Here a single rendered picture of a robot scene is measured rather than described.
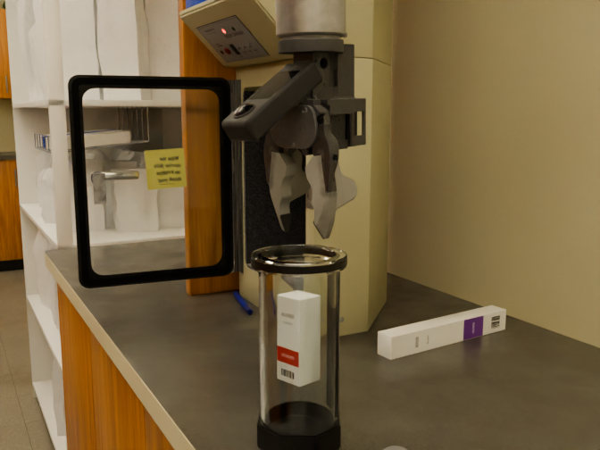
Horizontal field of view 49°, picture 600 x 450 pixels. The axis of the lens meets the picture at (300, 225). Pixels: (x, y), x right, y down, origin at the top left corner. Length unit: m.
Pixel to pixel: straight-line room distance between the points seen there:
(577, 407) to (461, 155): 0.65
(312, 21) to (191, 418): 0.50
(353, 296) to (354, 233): 0.11
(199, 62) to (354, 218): 0.48
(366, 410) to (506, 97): 0.70
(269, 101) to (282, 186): 0.12
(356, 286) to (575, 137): 0.45
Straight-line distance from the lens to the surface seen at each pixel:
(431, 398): 0.95
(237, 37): 1.19
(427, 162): 1.53
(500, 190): 1.36
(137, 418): 1.22
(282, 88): 0.69
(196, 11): 1.25
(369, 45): 1.14
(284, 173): 0.75
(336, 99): 0.72
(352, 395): 0.94
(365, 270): 1.16
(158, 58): 2.43
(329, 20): 0.72
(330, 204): 0.71
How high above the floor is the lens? 1.32
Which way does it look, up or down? 10 degrees down
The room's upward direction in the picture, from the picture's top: straight up
